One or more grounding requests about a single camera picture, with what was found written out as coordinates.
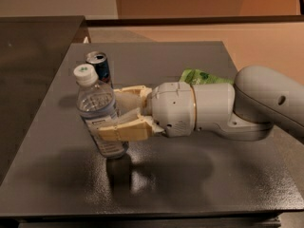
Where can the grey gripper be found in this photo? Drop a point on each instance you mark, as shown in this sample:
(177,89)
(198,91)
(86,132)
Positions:
(172,108)

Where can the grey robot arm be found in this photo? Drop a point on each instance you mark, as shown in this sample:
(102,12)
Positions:
(246,110)

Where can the blue silver drink can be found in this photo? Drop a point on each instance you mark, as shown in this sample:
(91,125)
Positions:
(99,61)

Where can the green snack pouch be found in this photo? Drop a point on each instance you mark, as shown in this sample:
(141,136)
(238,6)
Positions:
(199,77)

